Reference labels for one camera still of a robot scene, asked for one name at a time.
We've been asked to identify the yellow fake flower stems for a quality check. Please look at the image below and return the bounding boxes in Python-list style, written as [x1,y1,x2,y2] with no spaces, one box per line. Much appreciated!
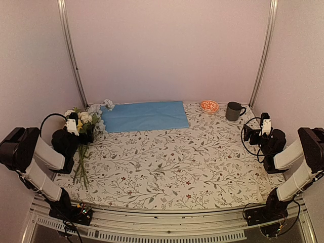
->
[73,125,94,190]

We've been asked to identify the pale blue fake flower stems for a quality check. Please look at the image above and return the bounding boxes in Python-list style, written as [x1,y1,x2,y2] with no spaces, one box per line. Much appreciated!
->
[86,99,115,135]

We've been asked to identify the white fake flower stems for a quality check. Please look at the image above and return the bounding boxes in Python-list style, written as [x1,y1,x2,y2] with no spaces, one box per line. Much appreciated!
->
[64,107,94,127]

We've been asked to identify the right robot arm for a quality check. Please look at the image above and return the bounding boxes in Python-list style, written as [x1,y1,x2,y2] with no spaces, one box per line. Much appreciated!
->
[241,125,323,221]

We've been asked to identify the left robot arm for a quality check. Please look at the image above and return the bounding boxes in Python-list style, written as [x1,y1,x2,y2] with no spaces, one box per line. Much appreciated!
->
[1,128,91,220]

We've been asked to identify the dark grey mug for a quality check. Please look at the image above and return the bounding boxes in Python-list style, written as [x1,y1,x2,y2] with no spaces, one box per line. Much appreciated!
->
[225,101,247,122]

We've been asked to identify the orange patterned bowl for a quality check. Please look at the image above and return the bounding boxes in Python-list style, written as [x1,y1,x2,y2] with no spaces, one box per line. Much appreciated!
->
[200,100,219,114]

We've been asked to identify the floral patterned table mat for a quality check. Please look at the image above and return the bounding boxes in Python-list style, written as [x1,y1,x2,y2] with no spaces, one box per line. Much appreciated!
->
[54,104,285,210]

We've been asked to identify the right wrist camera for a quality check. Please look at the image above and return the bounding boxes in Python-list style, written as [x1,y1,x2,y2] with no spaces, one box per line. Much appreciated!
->
[260,112,272,137]

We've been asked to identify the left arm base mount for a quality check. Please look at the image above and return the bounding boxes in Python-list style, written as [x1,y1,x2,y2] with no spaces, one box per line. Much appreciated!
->
[49,201,94,226]

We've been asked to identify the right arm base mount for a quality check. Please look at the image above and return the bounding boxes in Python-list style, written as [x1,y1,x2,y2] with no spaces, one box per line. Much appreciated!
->
[242,203,288,238]

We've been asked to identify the front aluminium rail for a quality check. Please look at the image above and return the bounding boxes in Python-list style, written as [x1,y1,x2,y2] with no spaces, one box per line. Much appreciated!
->
[22,196,318,242]

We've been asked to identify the left aluminium frame post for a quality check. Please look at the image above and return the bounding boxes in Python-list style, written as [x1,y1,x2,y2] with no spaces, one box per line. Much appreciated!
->
[57,0,88,108]

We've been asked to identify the aluminium frame post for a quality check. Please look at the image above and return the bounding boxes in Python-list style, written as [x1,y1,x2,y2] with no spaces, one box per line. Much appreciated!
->
[57,0,88,108]
[249,0,278,109]

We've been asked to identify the right aluminium frame post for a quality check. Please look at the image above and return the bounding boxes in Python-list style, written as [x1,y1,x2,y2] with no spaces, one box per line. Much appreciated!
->
[249,0,278,109]

